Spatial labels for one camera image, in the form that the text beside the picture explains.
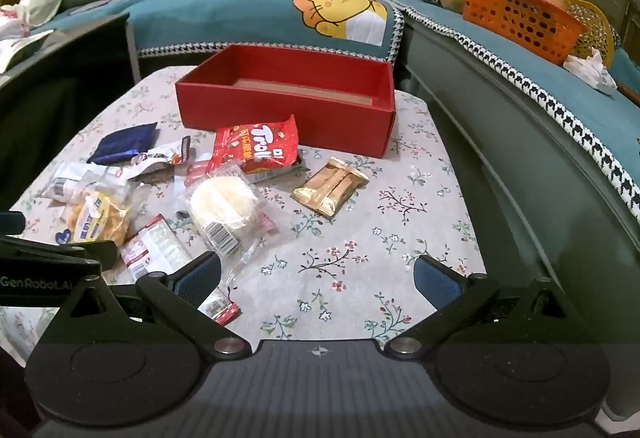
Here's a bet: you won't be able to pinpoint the teal sofa cover with lion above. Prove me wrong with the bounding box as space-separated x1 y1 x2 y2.
43 0 404 65

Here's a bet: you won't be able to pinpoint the orange plastic basket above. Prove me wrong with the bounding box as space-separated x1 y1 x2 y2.
463 0 586 65

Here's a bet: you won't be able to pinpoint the white barcode snack packet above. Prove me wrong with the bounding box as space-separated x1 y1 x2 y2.
38 161 127 203

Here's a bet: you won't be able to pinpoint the round white rice cake pack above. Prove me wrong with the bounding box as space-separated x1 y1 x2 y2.
186 163 276 273

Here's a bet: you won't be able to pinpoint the pink sausage pack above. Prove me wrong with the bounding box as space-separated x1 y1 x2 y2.
183 160 216 189

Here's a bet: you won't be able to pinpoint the white Kaprons wafer pack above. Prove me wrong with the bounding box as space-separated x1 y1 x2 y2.
120 215 241 325

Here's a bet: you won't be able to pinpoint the red cardboard box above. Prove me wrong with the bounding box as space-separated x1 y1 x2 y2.
176 45 396 158

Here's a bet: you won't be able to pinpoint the floral tablecloth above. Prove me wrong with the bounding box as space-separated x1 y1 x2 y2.
1 67 486 364

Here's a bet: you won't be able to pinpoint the blue foil snack packet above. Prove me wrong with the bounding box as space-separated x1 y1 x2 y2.
88 123 156 165

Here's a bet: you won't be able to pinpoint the red Trolli candy bag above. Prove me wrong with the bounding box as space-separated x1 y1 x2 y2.
207 115 298 174

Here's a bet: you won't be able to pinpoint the white cartoon snack packet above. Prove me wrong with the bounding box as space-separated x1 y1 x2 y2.
122 136 191 180

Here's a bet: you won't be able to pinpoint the green sofa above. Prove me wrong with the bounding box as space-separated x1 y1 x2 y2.
58 0 639 421

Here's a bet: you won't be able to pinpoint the yellow chips clear bag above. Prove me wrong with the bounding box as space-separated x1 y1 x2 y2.
63 190 131 245

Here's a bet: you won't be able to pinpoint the crumpled white tissue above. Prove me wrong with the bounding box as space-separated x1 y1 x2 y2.
563 48 617 96

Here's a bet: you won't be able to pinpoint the gold foil snack packet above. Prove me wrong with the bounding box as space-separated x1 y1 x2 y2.
291 157 369 219

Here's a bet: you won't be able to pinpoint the white papers on side table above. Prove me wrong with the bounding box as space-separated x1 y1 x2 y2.
0 5 54 73

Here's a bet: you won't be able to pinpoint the yellow plastic basket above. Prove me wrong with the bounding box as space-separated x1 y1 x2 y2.
568 0 615 68

